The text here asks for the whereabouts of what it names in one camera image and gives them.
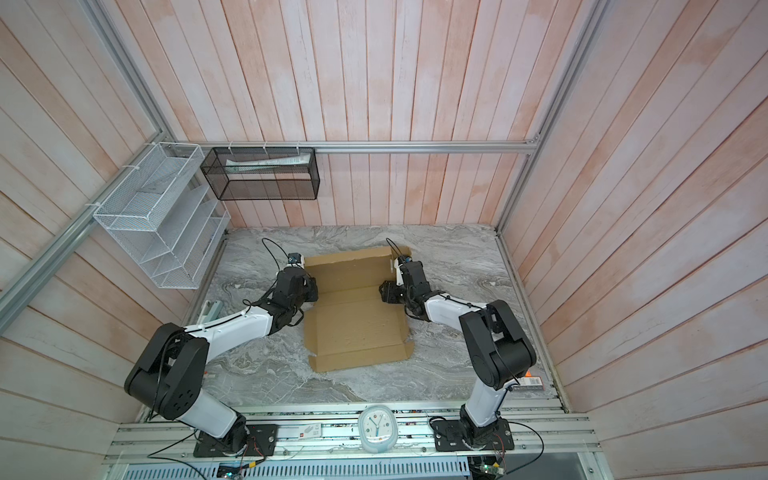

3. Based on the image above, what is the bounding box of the brown cardboard box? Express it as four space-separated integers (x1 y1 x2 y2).
303 246 414 373

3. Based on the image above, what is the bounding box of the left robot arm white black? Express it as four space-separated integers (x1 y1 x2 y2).
124 264 318 440

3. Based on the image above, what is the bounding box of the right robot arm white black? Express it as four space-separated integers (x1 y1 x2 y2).
379 255 537 441

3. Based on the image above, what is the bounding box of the white small stapler device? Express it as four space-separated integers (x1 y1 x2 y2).
197 300 223 324

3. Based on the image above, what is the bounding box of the white paper in basket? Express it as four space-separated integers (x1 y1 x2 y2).
225 154 312 174

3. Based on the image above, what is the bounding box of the white round clock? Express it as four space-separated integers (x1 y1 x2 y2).
358 404 399 454

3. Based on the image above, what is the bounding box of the small white label tag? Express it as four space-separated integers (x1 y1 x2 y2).
297 423 322 439

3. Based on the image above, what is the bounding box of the coloured marker pen pack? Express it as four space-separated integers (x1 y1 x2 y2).
512 372 545 391

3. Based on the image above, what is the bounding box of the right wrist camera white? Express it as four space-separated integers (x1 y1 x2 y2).
393 255 412 286

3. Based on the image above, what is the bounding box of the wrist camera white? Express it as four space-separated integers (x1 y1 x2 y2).
287 252 303 266
393 255 412 286

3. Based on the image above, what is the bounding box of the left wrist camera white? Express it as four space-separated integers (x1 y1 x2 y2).
287 252 303 266

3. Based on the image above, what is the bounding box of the black wire mesh basket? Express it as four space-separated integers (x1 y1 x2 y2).
201 146 321 201

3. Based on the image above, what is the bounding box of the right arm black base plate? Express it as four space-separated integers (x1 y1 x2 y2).
428 417 515 452

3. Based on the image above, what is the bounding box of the white wire mesh shelf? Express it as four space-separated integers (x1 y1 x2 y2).
94 143 230 290

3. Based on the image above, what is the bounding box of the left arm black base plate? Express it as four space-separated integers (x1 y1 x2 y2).
193 423 278 458

